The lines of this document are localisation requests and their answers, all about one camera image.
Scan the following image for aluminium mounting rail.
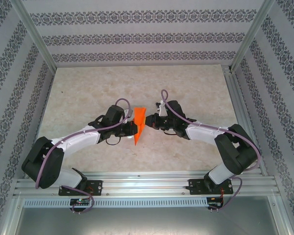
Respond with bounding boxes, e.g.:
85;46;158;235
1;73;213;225
13;171;278;196

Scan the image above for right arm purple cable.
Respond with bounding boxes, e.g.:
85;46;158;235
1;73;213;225
160;89;262;211

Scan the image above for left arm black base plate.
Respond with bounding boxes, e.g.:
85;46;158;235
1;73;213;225
58;180;103;196

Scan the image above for orange cloth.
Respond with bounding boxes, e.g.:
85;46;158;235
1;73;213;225
133;107;147;147

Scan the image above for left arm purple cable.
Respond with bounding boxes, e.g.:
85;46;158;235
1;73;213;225
35;98;133;213

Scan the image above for left gripper black cable loop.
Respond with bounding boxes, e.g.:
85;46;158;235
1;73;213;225
105;136;122;146

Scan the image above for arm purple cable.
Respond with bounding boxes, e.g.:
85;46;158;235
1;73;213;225
35;98;133;213
160;89;262;211

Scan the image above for aluminium side rail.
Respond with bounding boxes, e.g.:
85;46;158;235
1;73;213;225
222;65;269;176

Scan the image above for slotted grey cable duct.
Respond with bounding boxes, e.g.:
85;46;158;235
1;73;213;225
23;197;208;208

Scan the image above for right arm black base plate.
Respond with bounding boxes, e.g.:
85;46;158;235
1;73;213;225
188;178;233;196

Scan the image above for aluminium frame post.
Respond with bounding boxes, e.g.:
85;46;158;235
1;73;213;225
230;0;276;72
11;0;57;71

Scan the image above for grey metal sheet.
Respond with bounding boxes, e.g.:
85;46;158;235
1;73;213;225
3;195;294;235

